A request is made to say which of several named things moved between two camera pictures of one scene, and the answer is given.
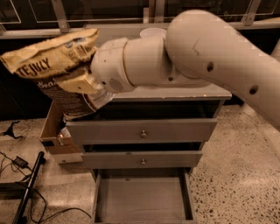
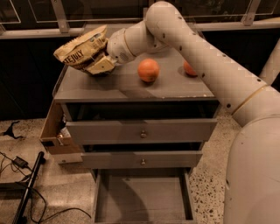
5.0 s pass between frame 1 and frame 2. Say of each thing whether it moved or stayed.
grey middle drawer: stayed
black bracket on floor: stayed
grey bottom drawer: stayed
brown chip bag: moved
